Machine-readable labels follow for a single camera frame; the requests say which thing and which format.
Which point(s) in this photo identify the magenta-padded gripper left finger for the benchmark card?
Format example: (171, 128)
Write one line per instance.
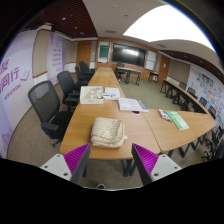
(76, 159)

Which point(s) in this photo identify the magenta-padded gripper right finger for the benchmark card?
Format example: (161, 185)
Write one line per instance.
(146, 160)

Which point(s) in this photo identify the yellow white zigzag towel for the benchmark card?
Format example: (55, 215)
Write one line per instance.
(106, 131)

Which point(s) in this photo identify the small white paper tag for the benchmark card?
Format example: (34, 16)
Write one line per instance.
(125, 137)

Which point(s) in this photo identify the small dark oval object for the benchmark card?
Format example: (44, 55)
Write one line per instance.
(135, 112)

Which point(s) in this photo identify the white printed booklet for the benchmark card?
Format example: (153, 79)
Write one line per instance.
(162, 114)

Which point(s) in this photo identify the green booklet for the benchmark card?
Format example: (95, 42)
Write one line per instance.
(178, 120)

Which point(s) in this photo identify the large white book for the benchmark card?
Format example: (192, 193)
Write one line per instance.
(130, 105)

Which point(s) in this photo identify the white cardboard box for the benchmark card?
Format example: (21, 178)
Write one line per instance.
(90, 99)

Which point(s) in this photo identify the black mesh office chair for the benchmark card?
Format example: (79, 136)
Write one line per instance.
(45, 103)
(66, 83)

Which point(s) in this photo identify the white blue printed leaflet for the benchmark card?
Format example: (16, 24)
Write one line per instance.
(111, 93)

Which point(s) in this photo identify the long curved side table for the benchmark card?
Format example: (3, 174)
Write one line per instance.
(180, 91)

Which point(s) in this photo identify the row of black chairs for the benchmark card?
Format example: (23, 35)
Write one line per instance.
(202, 100)

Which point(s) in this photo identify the small dark side table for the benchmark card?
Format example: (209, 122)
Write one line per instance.
(153, 73)

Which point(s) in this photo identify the group of black office chairs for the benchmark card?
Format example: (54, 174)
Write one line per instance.
(83, 70)

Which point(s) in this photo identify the black-legged wooden desk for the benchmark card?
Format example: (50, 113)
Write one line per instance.
(128, 69)

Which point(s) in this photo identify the wooden door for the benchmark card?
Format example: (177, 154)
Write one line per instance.
(164, 68)
(83, 53)

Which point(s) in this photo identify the plain white whiteboard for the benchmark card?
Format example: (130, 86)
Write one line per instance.
(151, 60)

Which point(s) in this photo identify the purple standing banner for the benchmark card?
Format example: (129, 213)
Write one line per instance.
(56, 56)

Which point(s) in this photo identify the whiteboard with green sheet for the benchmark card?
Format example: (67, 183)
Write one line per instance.
(103, 51)

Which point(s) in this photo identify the bright ceiling light panel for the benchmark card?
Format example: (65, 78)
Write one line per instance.
(170, 26)

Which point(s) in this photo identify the wall of colourful pictures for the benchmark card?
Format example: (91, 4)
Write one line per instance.
(208, 90)

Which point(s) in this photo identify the white purple wall poster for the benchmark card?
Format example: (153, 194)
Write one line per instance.
(13, 83)

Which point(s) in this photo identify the large black wall screen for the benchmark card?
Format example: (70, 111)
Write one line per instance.
(128, 55)

